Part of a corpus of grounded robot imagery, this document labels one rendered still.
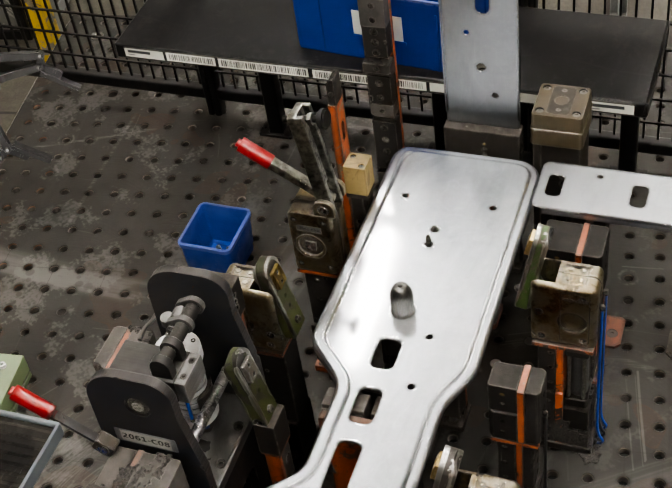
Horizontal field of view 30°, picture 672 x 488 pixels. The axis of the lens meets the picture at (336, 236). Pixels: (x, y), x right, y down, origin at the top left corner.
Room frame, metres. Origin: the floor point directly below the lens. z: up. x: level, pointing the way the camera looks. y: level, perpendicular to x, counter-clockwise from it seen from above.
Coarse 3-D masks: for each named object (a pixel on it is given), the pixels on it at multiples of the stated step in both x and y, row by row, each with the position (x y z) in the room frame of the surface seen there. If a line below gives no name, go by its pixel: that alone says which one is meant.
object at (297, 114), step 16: (304, 112) 1.32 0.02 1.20; (320, 112) 1.29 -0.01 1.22; (304, 128) 1.29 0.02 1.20; (320, 128) 1.28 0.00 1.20; (304, 144) 1.29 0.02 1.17; (320, 144) 1.31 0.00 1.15; (304, 160) 1.29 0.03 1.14; (320, 160) 1.31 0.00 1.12; (320, 176) 1.28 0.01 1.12; (320, 192) 1.28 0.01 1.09; (336, 192) 1.30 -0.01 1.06
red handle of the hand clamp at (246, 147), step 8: (240, 144) 1.34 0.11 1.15; (248, 144) 1.34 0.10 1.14; (256, 144) 1.35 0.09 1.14; (240, 152) 1.34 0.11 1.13; (248, 152) 1.33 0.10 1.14; (256, 152) 1.33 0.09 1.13; (264, 152) 1.34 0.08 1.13; (256, 160) 1.33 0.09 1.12; (264, 160) 1.33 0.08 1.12; (272, 160) 1.33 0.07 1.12; (280, 160) 1.33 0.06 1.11; (272, 168) 1.32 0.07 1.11; (280, 168) 1.32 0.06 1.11; (288, 168) 1.32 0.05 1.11; (288, 176) 1.31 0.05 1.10; (296, 176) 1.31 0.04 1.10; (304, 176) 1.32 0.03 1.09; (296, 184) 1.31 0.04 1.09; (304, 184) 1.31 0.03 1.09; (312, 192) 1.30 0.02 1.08
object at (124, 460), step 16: (128, 448) 0.91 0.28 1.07; (112, 464) 0.89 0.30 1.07; (128, 464) 0.89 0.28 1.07; (144, 464) 0.88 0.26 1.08; (160, 464) 0.88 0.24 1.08; (176, 464) 0.87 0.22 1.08; (96, 480) 0.87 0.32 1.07; (112, 480) 0.87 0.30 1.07; (128, 480) 0.86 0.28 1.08; (144, 480) 0.86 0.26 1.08; (160, 480) 0.86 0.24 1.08; (176, 480) 0.86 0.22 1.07
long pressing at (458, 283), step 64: (384, 192) 1.36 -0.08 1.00; (448, 192) 1.34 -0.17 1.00; (512, 192) 1.32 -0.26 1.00; (384, 256) 1.23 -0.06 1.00; (448, 256) 1.21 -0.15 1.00; (512, 256) 1.19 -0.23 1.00; (320, 320) 1.13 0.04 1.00; (384, 320) 1.11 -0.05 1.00; (448, 320) 1.09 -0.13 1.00; (384, 384) 1.00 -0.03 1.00; (448, 384) 0.99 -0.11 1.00; (320, 448) 0.92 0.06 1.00; (384, 448) 0.91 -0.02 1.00
